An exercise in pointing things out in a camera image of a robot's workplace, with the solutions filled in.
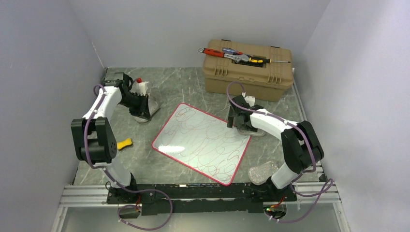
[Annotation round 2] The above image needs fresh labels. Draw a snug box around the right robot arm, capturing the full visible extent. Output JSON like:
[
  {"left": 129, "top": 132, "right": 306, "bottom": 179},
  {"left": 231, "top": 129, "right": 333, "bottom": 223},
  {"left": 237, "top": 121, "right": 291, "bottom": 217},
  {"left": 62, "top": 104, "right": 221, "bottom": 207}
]
[{"left": 227, "top": 95, "right": 324, "bottom": 201}]

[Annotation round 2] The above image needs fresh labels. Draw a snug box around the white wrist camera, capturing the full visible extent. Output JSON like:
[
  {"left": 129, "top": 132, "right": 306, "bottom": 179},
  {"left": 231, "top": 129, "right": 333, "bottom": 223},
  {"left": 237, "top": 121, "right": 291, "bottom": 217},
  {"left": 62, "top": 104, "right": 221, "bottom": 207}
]
[
  {"left": 132, "top": 78, "right": 151, "bottom": 96},
  {"left": 242, "top": 92, "right": 256, "bottom": 107}
]

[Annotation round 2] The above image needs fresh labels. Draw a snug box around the yellow black screwdriver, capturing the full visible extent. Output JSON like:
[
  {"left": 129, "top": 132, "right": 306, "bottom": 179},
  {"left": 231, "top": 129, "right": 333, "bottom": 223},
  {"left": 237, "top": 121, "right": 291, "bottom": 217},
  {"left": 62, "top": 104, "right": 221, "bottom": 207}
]
[{"left": 249, "top": 56, "right": 291, "bottom": 64}]

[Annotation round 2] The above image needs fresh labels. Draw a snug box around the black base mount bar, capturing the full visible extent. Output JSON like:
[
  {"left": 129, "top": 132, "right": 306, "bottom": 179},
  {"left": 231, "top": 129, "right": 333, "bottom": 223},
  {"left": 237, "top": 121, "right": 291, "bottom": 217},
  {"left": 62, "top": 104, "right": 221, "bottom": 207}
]
[{"left": 106, "top": 182, "right": 297, "bottom": 216}]

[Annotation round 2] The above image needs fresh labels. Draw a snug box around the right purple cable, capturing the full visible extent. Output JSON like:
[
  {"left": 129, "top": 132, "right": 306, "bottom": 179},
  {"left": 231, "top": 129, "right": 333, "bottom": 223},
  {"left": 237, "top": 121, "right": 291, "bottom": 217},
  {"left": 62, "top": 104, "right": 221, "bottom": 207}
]
[{"left": 226, "top": 81, "right": 336, "bottom": 224}]

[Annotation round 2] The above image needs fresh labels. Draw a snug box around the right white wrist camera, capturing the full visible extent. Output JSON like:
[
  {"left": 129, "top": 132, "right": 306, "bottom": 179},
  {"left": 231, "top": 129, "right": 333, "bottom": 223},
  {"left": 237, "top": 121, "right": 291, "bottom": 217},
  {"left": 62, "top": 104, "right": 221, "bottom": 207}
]
[{"left": 242, "top": 92, "right": 256, "bottom": 107}]

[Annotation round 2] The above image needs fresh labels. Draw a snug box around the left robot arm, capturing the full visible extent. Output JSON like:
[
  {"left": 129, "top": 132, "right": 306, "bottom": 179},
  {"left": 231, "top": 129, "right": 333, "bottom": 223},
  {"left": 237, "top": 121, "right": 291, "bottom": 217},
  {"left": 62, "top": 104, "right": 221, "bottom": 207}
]
[{"left": 71, "top": 72, "right": 153, "bottom": 203}]

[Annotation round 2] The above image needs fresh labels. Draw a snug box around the aluminium rail frame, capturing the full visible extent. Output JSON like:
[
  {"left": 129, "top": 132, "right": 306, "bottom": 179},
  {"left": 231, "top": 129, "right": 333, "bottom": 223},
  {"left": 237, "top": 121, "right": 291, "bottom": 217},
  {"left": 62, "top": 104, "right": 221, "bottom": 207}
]
[{"left": 51, "top": 182, "right": 351, "bottom": 232}]

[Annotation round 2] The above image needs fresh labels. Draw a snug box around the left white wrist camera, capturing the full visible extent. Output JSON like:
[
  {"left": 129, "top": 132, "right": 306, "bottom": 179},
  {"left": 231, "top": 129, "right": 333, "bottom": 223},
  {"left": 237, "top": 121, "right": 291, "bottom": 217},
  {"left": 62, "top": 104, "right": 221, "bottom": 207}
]
[{"left": 132, "top": 78, "right": 151, "bottom": 96}]

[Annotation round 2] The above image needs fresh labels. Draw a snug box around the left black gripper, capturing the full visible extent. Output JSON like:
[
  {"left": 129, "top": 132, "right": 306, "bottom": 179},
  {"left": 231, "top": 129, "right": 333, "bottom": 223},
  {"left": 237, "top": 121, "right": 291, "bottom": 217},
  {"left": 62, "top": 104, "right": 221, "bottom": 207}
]
[{"left": 119, "top": 93, "right": 152, "bottom": 121}]

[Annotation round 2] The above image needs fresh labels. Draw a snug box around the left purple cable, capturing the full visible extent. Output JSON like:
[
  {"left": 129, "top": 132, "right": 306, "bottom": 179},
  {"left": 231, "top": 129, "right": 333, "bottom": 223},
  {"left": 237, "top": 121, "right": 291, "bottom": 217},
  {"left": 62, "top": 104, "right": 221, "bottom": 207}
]
[{"left": 83, "top": 84, "right": 174, "bottom": 231}]

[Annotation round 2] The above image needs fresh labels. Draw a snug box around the red handled adjustable wrench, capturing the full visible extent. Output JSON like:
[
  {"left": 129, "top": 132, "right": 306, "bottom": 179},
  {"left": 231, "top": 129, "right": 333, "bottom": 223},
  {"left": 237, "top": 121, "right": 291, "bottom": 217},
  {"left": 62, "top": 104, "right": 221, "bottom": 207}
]
[{"left": 198, "top": 48, "right": 250, "bottom": 63}]

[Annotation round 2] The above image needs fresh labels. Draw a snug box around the red framed whiteboard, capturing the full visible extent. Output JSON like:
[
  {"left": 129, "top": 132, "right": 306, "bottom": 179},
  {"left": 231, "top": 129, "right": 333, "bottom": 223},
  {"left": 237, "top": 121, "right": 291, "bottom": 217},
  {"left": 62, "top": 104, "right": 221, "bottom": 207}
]
[{"left": 151, "top": 103, "right": 251, "bottom": 186}]

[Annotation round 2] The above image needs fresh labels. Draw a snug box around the blue red screwdriver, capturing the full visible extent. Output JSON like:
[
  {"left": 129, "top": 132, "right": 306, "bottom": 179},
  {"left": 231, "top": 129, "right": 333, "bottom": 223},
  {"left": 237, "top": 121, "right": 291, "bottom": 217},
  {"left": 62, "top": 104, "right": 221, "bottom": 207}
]
[{"left": 222, "top": 47, "right": 243, "bottom": 55}]

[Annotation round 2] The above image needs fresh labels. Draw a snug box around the purple cable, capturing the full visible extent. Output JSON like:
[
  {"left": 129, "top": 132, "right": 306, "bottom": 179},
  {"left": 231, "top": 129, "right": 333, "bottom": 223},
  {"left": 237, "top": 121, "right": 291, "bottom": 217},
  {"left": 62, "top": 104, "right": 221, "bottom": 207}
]
[
  {"left": 226, "top": 81, "right": 336, "bottom": 224},
  {"left": 83, "top": 84, "right": 174, "bottom": 231}
]

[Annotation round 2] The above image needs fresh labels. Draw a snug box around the tan plastic toolbox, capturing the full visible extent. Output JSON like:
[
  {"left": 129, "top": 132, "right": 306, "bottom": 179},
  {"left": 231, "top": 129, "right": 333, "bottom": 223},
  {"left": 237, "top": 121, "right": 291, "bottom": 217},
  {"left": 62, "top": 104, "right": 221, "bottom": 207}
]
[{"left": 202, "top": 39, "right": 294, "bottom": 102}]

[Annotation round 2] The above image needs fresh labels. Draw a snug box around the yellow black object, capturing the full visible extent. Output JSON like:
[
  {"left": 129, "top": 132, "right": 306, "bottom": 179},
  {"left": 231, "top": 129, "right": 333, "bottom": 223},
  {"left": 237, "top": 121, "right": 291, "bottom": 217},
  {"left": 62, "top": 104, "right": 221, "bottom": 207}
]
[{"left": 117, "top": 138, "right": 133, "bottom": 150}]

